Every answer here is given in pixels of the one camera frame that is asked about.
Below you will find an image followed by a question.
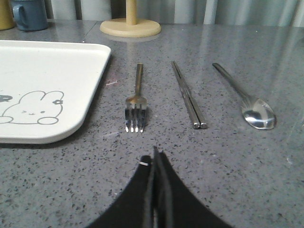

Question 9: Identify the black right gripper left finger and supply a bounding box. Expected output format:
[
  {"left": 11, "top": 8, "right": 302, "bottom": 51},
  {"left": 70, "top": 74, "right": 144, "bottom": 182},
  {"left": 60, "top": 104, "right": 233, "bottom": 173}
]
[{"left": 88, "top": 155, "right": 154, "bottom": 228}]

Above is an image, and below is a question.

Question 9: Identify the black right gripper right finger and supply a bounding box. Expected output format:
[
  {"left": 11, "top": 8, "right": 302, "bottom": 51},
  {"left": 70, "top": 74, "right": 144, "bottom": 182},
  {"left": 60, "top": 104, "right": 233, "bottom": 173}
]
[{"left": 153, "top": 147, "right": 231, "bottom": 228}]

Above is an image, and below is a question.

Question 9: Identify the silver metal chopstick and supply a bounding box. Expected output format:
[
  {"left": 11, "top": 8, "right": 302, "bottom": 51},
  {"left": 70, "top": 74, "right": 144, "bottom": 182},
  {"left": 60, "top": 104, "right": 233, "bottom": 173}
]
[
  {"left": 176, "top": 63, "right": 208, "bottom": 129},
  {"left": 171, "top": 61, "right": 200, "bottom": 129}
]

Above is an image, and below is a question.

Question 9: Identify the silver metal fork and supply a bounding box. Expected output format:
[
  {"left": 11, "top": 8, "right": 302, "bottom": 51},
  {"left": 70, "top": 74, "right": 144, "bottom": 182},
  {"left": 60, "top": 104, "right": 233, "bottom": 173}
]
[{"left": 124, "top": 63, "right": 147, "bottom": 133}]

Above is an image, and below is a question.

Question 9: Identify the silver metal spoon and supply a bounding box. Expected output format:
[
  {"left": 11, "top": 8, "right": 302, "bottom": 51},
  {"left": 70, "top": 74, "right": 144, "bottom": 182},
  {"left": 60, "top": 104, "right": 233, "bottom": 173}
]
[{"left": 212, "top": 63, "right": 276, "bottom": 130}]

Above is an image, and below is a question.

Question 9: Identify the cream rabbit print tray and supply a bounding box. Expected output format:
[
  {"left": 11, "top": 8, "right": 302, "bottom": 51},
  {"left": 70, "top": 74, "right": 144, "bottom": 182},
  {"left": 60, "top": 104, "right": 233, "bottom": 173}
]
[{"left": 0, "top": 40, "right": 111, "bottom": 144}]

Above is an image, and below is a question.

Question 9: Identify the wooden mug tree stand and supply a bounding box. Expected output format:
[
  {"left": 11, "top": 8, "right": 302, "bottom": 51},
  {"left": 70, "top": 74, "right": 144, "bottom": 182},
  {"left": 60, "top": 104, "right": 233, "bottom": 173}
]
[{"left": 100, "top": 0, "right": 161, "bottom": 38}]

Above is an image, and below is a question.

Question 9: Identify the grey pleated curtain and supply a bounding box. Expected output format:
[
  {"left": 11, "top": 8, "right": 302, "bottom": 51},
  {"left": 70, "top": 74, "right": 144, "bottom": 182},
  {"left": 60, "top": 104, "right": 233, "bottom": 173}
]
[{"left": 45, "top": 0, "right": 304, "bottom": 27}]

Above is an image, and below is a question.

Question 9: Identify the blue enamel mug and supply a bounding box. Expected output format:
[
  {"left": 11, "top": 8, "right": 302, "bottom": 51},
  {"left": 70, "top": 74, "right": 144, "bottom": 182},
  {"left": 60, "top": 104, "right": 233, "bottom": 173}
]
[{"left": 10, "top": 0, "right": 48, "bottom": 31}]

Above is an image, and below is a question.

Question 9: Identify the yellow enamel mug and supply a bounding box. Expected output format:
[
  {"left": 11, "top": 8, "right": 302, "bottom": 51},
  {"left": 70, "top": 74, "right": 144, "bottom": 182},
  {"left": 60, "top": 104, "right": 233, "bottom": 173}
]
[{"left": 0, "top": 0, "right": 15, "bottom": 30}]

